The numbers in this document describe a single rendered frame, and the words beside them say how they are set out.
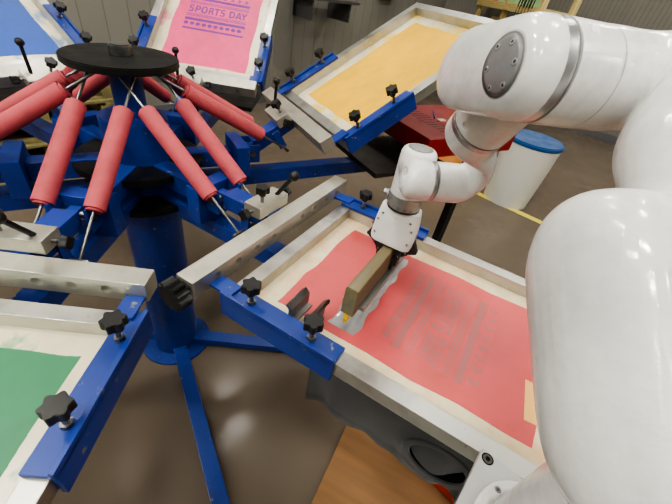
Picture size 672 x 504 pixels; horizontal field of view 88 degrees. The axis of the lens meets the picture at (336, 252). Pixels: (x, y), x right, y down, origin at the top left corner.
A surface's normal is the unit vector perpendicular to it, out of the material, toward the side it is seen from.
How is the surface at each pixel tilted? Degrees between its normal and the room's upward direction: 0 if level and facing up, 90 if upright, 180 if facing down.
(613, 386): 78
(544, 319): 95
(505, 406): 0
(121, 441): 0
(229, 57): 32
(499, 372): 0
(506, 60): 87
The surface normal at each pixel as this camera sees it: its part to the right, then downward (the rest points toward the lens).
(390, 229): -0.50, 0.47
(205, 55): 0.13, -0.33
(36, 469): 0.15, -0.78
